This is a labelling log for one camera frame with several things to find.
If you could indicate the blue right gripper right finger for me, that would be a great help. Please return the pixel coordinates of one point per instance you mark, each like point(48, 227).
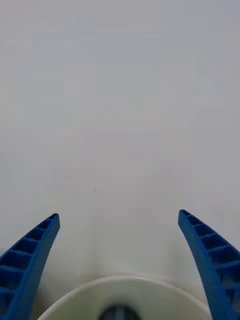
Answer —
point(212, 270)

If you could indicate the yellow-green plastic waste bin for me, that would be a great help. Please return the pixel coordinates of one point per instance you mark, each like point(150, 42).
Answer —
point(150, 295)

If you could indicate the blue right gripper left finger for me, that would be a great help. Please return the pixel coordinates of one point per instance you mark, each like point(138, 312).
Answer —
point(30, 270)

